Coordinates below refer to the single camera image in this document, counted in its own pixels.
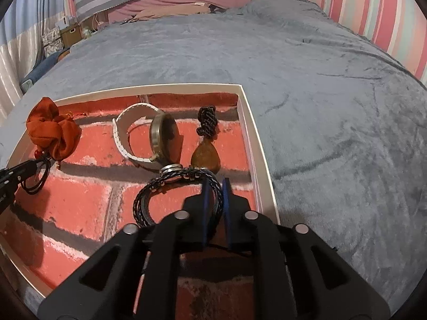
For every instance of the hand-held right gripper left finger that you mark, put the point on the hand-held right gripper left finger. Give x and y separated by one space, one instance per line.
206 213

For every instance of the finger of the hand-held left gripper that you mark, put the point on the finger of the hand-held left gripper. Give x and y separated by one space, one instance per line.
13 176

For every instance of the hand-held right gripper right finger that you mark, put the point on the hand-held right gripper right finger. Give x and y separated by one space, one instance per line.
228 213

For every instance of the amber pendant black knot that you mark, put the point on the amber pendant black knot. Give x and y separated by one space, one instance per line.
205 156

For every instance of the orange fabric scrunchie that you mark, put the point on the orange fabric scrunchie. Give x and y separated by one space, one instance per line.
60 133

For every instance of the brick print tray box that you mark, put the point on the brick print tray box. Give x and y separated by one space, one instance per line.
83 203

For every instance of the blue folded cloth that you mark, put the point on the blue folded cloth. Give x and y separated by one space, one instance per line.
43 65

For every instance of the grey plush blanket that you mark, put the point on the grey plush blanket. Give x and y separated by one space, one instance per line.
300 106

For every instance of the blue and white curtain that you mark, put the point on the blue and white curtain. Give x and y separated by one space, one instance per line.
20 40

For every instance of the patterned storage bag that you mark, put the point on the patterned storage bag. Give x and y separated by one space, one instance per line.
52 43

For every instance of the brown cardboard box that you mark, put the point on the brown cardboard box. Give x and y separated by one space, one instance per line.
70 35

